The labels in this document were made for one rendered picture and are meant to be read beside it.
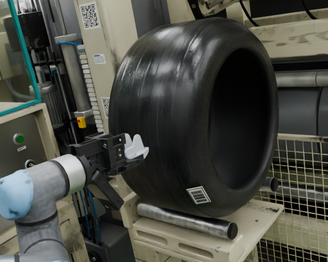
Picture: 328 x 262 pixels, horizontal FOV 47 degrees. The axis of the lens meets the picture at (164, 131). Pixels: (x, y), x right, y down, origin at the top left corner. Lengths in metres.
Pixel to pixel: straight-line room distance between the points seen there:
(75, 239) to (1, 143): 0.45
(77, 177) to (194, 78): 0.35
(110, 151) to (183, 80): 0.24
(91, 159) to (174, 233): 0.47
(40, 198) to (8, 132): 0.65
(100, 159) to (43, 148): 0.62
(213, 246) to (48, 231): 0.52
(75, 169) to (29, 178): 0.09
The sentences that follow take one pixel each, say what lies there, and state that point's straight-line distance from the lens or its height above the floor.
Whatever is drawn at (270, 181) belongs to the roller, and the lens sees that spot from 1.27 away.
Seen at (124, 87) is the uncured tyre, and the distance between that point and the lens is 0.96.
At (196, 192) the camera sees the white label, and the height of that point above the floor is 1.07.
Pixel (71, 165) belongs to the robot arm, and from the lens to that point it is 0.73.
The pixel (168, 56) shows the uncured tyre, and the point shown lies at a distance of 0.92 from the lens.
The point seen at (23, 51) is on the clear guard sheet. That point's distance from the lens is 1.33.
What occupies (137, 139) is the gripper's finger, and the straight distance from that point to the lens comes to 0.85.
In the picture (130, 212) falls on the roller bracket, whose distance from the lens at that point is 1.24.
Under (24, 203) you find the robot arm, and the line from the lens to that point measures 0.68.
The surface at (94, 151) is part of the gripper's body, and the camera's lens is 0.77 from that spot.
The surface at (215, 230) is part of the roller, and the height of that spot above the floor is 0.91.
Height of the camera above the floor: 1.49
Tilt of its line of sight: 18 degrees down
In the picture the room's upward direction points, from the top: 11 degrees counter-clockwise
